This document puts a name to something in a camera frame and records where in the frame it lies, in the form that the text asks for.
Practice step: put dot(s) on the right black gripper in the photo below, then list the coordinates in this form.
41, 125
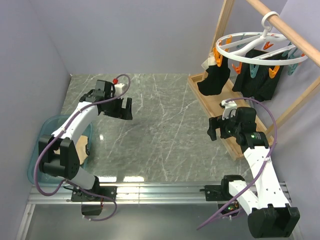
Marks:
216, 122

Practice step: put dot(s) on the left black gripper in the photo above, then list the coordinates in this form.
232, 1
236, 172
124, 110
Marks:
124, 113

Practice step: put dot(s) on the beige underwear navy trim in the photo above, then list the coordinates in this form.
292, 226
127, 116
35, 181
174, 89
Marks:
82, 145

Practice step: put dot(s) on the orange clothes peg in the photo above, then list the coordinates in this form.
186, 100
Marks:
238, 68
218, 57

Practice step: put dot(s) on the white round clip hanger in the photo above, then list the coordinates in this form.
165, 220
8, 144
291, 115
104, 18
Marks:
263, 48

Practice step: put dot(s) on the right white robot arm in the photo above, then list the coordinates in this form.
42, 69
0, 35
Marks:
269, 213

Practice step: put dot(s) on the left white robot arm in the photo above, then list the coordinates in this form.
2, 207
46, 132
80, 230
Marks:
48, 163

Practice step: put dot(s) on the black underwear white waistband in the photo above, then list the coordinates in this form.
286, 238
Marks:
217, 77

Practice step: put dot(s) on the black striped boxer shorts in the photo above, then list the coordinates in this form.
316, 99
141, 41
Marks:
262, 87

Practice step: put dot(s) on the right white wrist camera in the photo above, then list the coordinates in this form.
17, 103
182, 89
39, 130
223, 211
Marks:
230, 108

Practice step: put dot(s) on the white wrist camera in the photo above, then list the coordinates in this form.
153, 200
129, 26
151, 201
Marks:
119, 87
230, 108

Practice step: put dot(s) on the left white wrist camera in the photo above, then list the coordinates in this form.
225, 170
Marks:
119, 87

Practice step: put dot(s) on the aluminium mounting rail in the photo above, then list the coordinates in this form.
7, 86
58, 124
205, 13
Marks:
142, 211

